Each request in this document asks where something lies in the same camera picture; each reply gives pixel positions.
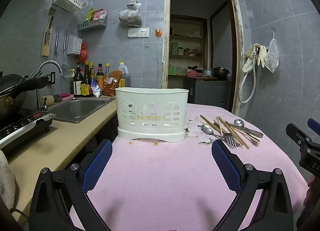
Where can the dark soy sauce bottle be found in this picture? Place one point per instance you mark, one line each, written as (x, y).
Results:
(86, 84)

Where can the red seasoning packet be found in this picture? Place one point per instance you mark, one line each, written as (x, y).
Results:
(100, 15)

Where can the dark pump bottle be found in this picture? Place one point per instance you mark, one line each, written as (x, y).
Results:
(77, 83)

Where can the metal fork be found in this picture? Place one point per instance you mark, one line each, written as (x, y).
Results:
(231, 141)

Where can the green jar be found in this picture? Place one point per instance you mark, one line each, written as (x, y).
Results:
(174, 48)

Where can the chrome faucet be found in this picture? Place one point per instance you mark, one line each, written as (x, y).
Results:
(47, 62)

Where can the dark metal pot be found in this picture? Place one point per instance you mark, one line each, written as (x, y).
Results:
(221, 72)

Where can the white wall basket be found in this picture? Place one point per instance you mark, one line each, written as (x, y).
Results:
(67, 1)

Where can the grey cabinet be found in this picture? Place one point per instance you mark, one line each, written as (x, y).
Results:
(207, 92)

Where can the green seasoning packet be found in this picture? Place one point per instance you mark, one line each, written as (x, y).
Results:
(89, 15)

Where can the cream rubber gloves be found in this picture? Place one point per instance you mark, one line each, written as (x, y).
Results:
(252, 53)

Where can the white plastic utensil basket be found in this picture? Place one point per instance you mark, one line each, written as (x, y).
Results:
(152, 103)

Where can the green box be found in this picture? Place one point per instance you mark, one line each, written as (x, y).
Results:
(176, 70)

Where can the grey wall shelf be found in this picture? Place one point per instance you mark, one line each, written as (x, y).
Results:
(91, 26)

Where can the hanging metal utensil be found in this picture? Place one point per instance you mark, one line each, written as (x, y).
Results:
(65, 42)

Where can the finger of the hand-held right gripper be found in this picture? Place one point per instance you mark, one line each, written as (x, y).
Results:
(313, 123)
(293, 132)

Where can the dark bottle red cap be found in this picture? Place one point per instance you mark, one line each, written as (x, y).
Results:
(100, 78)

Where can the metal mesh strainer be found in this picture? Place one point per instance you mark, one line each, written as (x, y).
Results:
(67, 74)

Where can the white wall switch panel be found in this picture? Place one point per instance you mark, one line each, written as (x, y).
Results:
(138, 32)

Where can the large cooking oil jug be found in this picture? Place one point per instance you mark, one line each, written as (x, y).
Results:
(124, 72)

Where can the yellowish sponge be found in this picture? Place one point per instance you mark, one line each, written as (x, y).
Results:
(47, 100)

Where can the pink sponge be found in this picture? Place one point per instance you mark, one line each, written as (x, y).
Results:
(67, 96)

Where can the red cloth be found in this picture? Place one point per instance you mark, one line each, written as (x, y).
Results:
(193, 73)

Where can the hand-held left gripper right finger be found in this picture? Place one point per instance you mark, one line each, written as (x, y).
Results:
(225, 163)

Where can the red plastic bag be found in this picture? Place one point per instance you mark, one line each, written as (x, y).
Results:
(83, 52)

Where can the person's right hand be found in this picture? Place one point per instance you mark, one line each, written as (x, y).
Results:
(314, 192)

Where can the wooden knife holder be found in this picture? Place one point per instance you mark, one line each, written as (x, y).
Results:
(47, 43)

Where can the dark scrubber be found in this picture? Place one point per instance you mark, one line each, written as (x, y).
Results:
(57, 98)

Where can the worn wooden door frame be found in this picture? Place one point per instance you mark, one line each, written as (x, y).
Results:
(166, 45)

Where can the beige kitchen counter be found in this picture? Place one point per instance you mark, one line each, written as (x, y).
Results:
(57, 140)

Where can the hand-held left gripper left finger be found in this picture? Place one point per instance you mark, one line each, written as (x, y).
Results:
(98, 163)

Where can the wooden storage shelf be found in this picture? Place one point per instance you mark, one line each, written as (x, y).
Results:
(186, 37)

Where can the white mesh bag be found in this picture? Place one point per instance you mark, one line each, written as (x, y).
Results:
(273, 55)

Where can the metal spoon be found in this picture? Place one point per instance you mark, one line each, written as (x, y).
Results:
(238, 122)
(207, 128)

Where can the black wall outlet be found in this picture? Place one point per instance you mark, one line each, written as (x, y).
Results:
(52, 77)

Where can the small metal pot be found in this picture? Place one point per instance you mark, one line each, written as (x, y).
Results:
(207, 72)

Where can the orange wall hook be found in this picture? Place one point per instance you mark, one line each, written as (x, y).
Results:
(158, 33)

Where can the black induction cooker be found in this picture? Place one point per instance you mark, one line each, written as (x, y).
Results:
(22, 127)

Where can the pink floral tablecloth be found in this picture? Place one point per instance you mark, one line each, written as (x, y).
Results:
(162, 178)

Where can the beige towel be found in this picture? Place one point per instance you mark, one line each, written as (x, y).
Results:
(6, 181)

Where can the hanging clear plastic bag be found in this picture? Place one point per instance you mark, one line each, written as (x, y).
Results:
(130, 15)

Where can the white blue bag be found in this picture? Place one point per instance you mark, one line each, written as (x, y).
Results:
(96, 89)

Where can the stainless steel sink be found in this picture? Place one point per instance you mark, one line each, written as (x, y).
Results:
(75, 109)

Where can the hanging metal peeler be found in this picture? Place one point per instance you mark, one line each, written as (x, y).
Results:
(56, 43)

